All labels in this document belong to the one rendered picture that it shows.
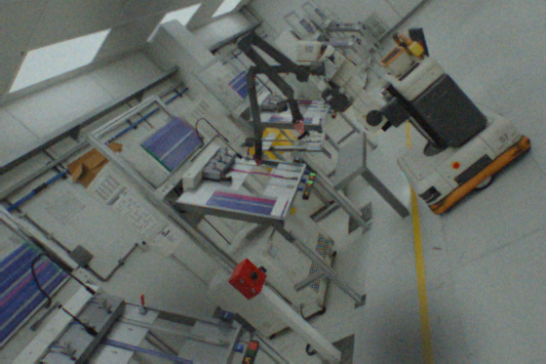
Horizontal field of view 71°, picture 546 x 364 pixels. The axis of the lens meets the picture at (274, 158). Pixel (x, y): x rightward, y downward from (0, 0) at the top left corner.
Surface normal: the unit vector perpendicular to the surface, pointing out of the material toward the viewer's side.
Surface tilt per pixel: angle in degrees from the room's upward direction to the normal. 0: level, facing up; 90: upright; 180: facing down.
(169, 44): 90
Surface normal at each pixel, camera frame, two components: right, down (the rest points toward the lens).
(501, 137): -0.09, 0.31
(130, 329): 0.00, -0.88
